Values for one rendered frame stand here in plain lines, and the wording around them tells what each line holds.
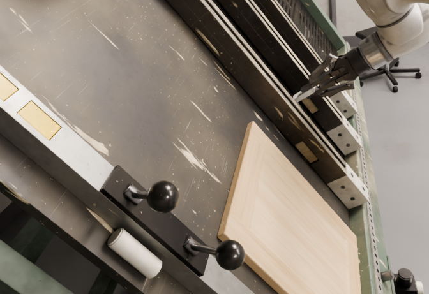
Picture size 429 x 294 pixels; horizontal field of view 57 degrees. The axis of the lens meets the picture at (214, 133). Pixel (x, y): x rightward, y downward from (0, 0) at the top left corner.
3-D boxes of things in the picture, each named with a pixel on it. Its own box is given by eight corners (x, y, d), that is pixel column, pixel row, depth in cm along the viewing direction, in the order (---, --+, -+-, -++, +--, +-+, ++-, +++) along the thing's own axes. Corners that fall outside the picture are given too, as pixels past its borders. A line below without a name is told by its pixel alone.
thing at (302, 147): (309, 163, 119) (318, 159, 118) (293, 145, 117) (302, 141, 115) (309, 157, 122) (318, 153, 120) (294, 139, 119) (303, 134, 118)
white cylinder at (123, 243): (103, 248, 54) (145, 281, 56) (116, 241, 52) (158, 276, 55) (112, 231, 56) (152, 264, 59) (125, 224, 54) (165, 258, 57)
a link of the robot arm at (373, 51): (374, 26, 109) (354, 38, 112) (377, 38, 102) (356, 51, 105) (391, 51, 112) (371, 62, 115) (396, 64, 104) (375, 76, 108)
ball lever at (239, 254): (188, 263, 60) (240, 279, 49) (170, 248, 58) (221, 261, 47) (202, 242, 61) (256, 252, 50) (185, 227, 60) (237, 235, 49)
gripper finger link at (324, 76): (346, 70, 111) (343, 66, 111) (311, 89, 117) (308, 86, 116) (345, 64, 114) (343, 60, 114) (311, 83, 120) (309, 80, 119)
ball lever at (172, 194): (130, 213, 56) (171, 221, 45) (110, 196, 55) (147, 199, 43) (147, 192, 58) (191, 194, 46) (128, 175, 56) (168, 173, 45)
